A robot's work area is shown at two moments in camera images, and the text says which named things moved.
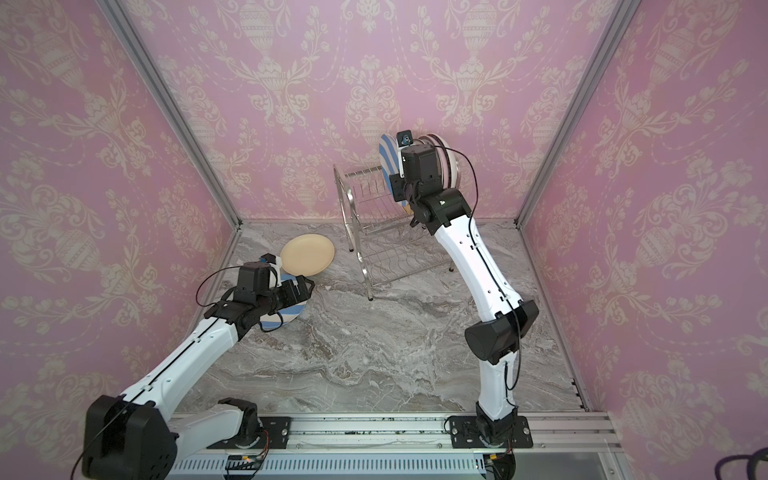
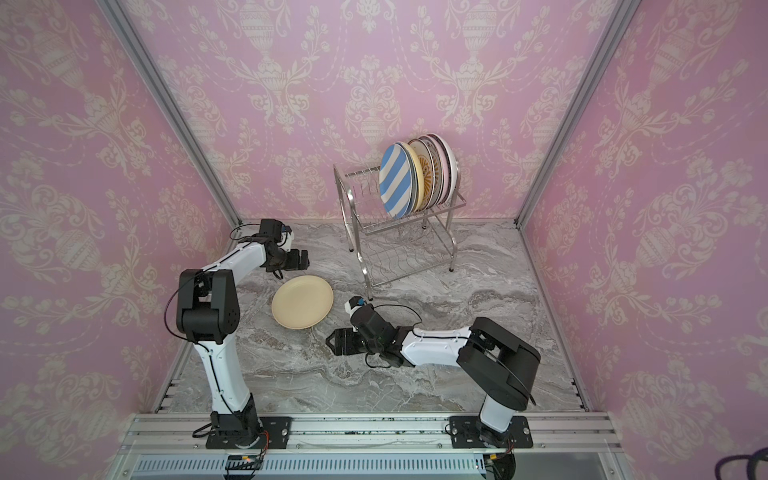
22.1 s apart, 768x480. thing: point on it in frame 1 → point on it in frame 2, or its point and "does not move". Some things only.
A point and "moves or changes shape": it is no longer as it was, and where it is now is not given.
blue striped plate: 284,316 → 395,181
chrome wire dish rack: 383,233 does not move
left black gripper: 293,297 → 292,264
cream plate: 307,255 → 302,302
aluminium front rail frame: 405,446 does not move
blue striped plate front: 389,155 moves or changes shape
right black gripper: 396,186 → 346,342
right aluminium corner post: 616,27 does not move
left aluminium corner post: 122,24 does not move
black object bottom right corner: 760,454 does not move
